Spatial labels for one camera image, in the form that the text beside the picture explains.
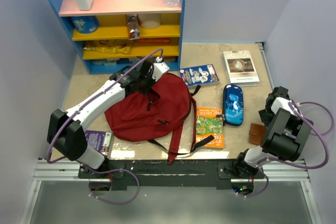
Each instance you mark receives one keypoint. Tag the yellow chips bag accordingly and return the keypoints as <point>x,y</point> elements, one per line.
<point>109,46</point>

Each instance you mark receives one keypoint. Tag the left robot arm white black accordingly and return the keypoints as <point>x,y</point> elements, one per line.
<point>66,132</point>

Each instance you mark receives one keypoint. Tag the orange treehouse book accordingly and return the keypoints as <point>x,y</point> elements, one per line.
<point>209,123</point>

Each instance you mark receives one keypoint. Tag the brown leather wallet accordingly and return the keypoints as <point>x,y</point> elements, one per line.
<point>256,133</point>

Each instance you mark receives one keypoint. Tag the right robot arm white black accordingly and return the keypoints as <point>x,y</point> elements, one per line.
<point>284,139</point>

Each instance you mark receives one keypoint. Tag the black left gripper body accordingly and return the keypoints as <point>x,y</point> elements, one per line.
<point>146,82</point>

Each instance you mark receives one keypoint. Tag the white round container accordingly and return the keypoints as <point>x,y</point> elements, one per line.
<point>149,21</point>

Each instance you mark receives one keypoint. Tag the blue dinosaur pencil case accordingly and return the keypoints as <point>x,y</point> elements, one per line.
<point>233,105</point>

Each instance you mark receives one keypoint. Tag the white coffee cover book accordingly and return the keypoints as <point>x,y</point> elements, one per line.
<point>240,68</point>

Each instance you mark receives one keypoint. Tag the red backpack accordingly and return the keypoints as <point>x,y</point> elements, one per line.
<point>162,111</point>

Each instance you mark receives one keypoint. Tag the blue snack can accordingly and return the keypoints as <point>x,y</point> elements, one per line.
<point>85,24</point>

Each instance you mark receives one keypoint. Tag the silver snack packet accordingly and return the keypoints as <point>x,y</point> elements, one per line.
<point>133,27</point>

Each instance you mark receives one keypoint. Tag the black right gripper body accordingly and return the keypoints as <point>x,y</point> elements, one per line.
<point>266,114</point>

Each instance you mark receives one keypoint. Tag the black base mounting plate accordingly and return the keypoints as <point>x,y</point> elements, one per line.
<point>216,173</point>

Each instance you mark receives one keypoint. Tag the blue shelf unit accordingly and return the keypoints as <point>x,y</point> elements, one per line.
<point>112,17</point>

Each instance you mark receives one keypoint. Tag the red flat box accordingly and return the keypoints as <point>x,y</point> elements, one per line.
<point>162,40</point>

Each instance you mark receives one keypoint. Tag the purple book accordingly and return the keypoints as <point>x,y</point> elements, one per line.
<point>99,140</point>

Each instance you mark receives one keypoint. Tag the blue cartoon book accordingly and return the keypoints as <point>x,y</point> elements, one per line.
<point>199,75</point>

